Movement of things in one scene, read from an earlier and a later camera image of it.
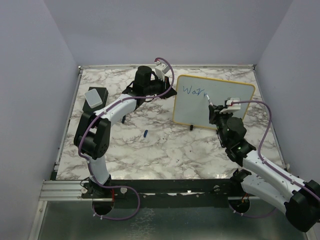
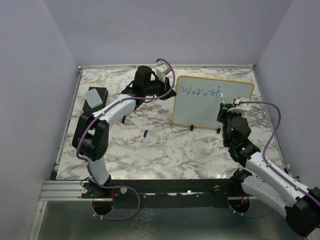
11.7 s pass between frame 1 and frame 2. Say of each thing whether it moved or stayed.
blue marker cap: stayed
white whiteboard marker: moved
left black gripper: stayed
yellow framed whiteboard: stayed
